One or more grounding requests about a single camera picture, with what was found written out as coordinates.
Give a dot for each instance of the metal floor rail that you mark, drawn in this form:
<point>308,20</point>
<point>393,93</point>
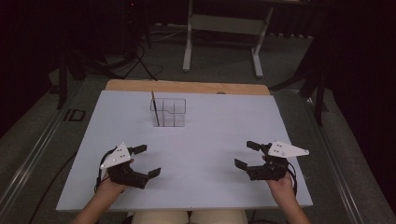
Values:
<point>29,158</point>
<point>345,189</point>

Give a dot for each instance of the white power strip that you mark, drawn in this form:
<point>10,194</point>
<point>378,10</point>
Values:
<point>170,26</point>

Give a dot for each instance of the black pencil with orange end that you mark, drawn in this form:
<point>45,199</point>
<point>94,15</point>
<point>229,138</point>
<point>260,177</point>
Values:
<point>155,109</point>

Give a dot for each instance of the black floor socket plate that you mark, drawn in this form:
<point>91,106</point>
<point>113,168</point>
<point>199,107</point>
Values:
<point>74,115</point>

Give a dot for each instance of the clear plastic compartment organizer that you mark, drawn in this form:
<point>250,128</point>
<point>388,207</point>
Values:
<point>169,112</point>

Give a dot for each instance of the person's left leg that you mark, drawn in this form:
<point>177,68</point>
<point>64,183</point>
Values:
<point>160,217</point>

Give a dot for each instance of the black metal stand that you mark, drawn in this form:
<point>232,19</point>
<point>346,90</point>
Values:
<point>63,77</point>
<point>319,90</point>

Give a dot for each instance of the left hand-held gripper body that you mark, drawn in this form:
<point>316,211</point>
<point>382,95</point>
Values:
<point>116,155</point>

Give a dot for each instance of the person's left hand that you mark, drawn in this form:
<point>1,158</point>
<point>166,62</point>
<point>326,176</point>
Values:
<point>110,185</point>

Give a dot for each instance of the person's right hand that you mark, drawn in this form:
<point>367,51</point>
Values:
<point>281,188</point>

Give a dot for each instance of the person's leg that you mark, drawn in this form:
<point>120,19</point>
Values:
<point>160,217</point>
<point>219,217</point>

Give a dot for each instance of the white metal stand frame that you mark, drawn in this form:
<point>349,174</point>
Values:
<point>225,24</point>

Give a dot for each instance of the person's right leg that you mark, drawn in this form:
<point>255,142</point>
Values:
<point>219,217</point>

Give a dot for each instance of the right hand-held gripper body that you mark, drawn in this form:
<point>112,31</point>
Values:
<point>285,149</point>

